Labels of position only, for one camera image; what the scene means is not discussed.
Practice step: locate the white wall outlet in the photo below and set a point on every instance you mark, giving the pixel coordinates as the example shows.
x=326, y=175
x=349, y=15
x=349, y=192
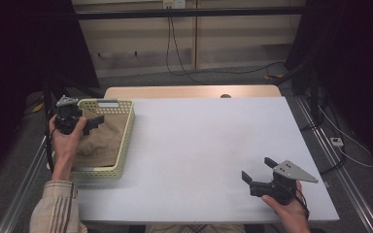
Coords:
x=174, y=3

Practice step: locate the black horizontal bar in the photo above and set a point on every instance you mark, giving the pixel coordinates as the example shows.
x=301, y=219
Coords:
x=207, y=13

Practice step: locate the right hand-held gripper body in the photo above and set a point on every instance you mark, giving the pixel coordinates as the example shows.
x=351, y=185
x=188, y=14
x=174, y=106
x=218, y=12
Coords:
x=291, y=171

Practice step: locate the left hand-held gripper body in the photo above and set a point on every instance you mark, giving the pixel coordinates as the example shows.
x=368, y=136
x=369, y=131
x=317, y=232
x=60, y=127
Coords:
x=66, y=118

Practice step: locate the person's lap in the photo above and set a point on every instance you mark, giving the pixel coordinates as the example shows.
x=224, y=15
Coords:
x=194, y=229

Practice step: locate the pale green plastic basket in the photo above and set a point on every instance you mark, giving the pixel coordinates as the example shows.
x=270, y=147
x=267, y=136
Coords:
x=128, y=129

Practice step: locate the black metal stand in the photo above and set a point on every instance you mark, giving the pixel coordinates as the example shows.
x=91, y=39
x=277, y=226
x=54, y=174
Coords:
x=48, y=93

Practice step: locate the person's plaid shirt sleeve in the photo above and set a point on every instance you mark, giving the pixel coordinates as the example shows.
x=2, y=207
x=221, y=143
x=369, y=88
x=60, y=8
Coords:
x=56, y=207

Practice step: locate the person's right hand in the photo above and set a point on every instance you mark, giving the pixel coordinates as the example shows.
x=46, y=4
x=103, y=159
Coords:
x=289, y=215

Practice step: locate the khaki shorts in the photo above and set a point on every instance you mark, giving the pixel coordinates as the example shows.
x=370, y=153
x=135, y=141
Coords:
x=107, y=142

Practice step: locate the white table mat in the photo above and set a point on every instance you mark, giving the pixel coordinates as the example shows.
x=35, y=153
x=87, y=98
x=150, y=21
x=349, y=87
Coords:
x=207, y=145

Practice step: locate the person's left hand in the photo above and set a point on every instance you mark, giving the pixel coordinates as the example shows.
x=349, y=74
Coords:
x=64, y=145

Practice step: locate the white power adapter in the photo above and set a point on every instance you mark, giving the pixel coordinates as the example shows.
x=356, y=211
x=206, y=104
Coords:
x=336, y=141

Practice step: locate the aluminium floor rail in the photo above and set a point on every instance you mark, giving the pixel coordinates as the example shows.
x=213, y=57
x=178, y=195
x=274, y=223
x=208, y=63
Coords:
x=19, y=194
x=343, y=174

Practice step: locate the black curtain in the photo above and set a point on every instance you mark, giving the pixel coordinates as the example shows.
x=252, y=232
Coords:
x=356, y=64
x=19, y=64

